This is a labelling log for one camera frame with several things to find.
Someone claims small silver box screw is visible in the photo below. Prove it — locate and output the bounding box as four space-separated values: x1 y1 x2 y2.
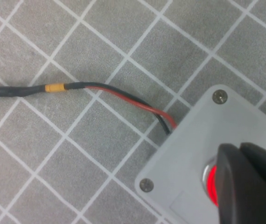
211 89 229 105
139 178 155 193

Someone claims grey white-checked tablecloth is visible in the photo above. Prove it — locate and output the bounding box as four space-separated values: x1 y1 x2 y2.
0 0 266 224

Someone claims black cable with red wire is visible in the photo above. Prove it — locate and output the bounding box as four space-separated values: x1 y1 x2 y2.
0 81 178 136

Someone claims red illuminated push button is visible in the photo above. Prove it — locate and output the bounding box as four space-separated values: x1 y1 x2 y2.
202 157 220 208

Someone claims grey and black button box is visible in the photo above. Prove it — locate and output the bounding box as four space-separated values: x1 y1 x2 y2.
134 84 266 224

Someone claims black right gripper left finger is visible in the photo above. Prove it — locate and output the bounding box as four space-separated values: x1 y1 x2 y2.
216 143 266 224

